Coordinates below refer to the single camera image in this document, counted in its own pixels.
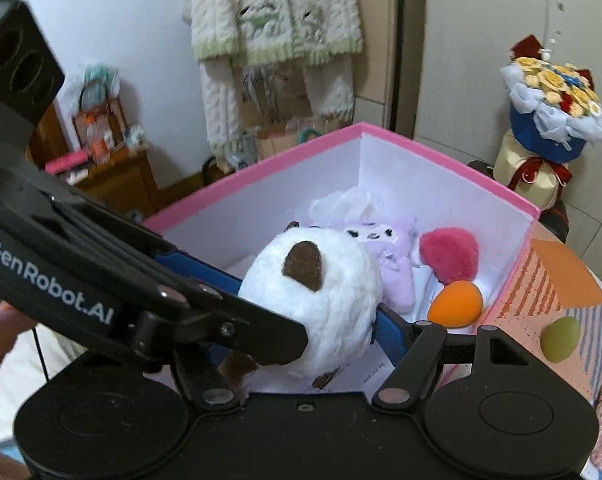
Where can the white fluffy plush toy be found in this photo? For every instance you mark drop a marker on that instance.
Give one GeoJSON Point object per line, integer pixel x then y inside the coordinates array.
{"type": "Point", "coordinates": [348, 205]}

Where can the white wardrobe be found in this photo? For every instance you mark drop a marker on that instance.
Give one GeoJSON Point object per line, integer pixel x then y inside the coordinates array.
{"type": "Point", "coordinates": [481, 10]}

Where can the blue wrapped flower bouquet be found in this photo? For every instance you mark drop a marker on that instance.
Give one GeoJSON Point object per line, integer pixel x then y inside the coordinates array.
{"type": "Point", "coordinates": [551, 110]}

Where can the purple plush toy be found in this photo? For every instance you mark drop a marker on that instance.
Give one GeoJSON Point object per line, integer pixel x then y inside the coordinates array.
{"type": "Point", "coordinates": [396, 270]}

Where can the person's left hand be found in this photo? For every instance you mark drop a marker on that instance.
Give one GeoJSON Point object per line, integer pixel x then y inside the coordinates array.
{"type": "Point", "coordinates": [1, 325]}

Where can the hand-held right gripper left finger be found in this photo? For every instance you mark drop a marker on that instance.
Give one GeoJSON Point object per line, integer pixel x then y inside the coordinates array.
{"type": "Point", "coordinates": [212, 385]}

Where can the white knit garment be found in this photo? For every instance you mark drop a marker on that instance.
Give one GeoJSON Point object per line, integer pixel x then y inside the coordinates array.
{"type": "Point", "coordinates": [221, 105]}

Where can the green soft ball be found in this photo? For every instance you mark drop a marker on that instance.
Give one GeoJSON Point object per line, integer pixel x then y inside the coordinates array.
{"type": "Point", "coordinates": [560, 340]}

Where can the orange soft ball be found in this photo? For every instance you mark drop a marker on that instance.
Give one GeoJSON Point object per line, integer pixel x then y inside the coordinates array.
{"type": "Point", "coordinates": [456, 305]}

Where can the pink book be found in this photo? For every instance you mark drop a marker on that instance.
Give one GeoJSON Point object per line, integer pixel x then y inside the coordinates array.
{"type": "Point", "coordinates": [66, 162]}

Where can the pink strawberry plush toy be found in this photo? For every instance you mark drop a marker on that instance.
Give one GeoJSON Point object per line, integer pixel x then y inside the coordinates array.
{"type": "Point", "coordinates": [448, 255]}

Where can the black stool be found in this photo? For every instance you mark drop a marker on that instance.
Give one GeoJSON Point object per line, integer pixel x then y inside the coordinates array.
{"type": "Point", "coordinates": [556, 215]}

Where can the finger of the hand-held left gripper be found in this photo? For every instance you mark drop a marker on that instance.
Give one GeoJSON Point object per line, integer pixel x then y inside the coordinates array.
{"type": "Point", "coordinates": [261, 330]}
{"type": "Point", "coordinates": [196, 267]}

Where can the small patterned gift bag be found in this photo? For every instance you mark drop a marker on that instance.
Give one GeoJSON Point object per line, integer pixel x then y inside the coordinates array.
{"type": "Point", "coordinates": [98, 125]}

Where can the wooden nightstand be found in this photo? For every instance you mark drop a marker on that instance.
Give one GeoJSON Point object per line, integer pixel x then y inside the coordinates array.
{"type": "Point", "coordinates": [116, 180]}

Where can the pink cardboard box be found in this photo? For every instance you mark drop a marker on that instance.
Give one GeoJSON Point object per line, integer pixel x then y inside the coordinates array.
{"type": "Point", "coordinates": [446, 180]}

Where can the white green knit cardigan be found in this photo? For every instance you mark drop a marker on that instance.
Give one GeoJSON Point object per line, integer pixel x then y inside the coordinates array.
{"type": "Point", "coordinates": [276, 5]}

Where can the patchwork colourful blanket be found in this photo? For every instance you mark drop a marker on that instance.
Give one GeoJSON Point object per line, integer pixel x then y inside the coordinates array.
{"type": "Point", "coordinates": [546, 280]}

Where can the brown paper bag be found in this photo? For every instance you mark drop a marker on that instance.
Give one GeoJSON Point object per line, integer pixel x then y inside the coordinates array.
{"type": "Point", "coordinates": [291, 137]}

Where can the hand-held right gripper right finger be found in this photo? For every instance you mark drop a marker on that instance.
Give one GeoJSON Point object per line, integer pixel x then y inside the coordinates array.
{"type": "Point", "coordinates": [392, 337]}

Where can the white brown-eared cat plush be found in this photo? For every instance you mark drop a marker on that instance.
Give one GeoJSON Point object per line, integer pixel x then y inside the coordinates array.
{"type": "Point", "coordinates": [321, 310]}

